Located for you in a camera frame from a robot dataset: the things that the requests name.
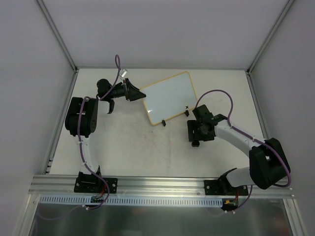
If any black felt whiteboard eraser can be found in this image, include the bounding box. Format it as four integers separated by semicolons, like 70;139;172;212
191;140;200;148

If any yellow framed small whiteboard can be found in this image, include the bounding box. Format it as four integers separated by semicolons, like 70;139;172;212
140;71;197;125

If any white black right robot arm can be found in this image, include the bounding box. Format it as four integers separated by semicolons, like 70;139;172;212
187;105;291;195

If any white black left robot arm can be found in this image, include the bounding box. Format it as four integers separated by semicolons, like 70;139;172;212
65;78;146;193

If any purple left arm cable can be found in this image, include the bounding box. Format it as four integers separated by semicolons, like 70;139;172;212
36;54;122;221

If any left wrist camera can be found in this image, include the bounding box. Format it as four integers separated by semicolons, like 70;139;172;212
119;69;127;79

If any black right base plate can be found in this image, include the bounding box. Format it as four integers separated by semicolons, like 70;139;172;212
204;178;249;196

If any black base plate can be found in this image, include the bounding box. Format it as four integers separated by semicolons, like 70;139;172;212
74;172;118;194
204;178;249;196

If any right aluminium frame post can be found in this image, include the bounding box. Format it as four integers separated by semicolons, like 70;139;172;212
246;0;295;75

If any aluminium frame post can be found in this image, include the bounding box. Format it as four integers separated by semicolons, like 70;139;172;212
35;0;78;72
246;0;295;75

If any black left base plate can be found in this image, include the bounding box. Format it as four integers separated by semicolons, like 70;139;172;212
74;172;118;194

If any left aluminium frame post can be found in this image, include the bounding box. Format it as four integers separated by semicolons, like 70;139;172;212
35;0;78;72

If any white slotted cable duct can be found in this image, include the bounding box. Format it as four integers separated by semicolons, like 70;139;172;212
39;194;223;208

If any aluminium mounting rail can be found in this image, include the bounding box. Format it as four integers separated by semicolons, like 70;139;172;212
29;175;295;199

